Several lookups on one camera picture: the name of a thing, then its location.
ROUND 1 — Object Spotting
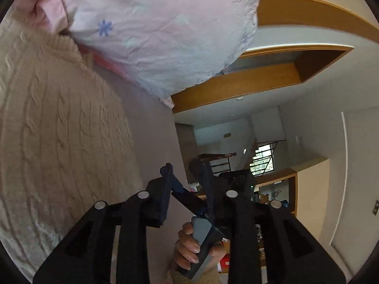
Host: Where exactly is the wooden stair railing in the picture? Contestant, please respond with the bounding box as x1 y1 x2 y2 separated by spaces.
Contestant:
199 153 236 174

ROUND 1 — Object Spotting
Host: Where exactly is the lavender bed sheet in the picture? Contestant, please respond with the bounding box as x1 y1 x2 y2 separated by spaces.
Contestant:
94 64 192 283

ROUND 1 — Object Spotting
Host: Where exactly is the wooden headboard shelf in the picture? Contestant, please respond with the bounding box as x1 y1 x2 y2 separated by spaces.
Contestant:
172 0 378 114

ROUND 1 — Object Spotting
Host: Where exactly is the person's right hand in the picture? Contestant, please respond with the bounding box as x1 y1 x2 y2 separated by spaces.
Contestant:
173 221 226 271

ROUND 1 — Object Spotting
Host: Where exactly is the white door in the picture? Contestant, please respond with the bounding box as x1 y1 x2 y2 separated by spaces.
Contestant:
331 107 378 275

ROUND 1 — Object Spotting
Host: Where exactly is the pink floral pillow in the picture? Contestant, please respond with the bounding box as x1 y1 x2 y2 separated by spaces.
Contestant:
16 0 262 111

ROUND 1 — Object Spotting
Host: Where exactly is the beige cable-knit sweater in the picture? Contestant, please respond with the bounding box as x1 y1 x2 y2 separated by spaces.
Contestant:
1 9 143 280

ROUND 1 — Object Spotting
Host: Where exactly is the wooden storage shelf unit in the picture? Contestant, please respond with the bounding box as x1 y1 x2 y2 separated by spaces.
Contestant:
192 156 331 274

